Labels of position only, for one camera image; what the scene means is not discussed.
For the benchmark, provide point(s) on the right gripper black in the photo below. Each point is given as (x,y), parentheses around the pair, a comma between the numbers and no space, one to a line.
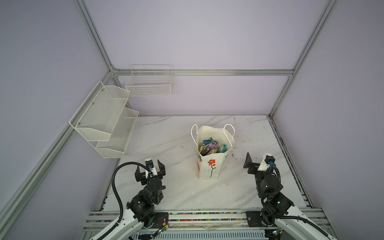
(248,163)

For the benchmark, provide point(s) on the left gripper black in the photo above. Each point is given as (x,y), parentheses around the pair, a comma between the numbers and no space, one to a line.
(139,177)

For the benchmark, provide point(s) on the white floral paper bag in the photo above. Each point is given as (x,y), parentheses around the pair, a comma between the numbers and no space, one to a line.
(209,166)

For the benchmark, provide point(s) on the brown purple candy bar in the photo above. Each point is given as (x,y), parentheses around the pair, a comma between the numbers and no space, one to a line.
(208,148)

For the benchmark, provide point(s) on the blue snack packet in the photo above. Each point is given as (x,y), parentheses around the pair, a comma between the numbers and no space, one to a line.
(205,142)

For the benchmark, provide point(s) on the yellow-green snack packet back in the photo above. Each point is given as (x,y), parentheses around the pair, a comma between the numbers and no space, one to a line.
(202,147)

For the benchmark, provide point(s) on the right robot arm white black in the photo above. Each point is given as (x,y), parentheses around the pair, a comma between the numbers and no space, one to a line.
(277,209)

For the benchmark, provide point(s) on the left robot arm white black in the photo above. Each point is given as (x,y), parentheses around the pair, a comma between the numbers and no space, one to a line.
(140,211)

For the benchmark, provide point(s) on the lower white mesh shelf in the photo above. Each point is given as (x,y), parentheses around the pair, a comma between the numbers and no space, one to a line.
(120,137)

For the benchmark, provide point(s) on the white mesh shelf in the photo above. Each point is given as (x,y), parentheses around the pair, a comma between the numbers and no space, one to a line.
(96,119)
(120,137)

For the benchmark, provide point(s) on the upper white mesh shelf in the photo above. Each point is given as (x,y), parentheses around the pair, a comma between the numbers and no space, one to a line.
(96,119)

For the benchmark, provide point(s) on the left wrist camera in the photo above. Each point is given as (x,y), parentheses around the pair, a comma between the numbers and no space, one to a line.
(152,170)

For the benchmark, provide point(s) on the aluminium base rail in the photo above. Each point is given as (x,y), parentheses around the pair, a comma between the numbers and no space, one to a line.
(205,225)

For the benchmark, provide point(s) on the white wire basket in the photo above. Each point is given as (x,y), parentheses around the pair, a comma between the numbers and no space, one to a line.
(151,81)

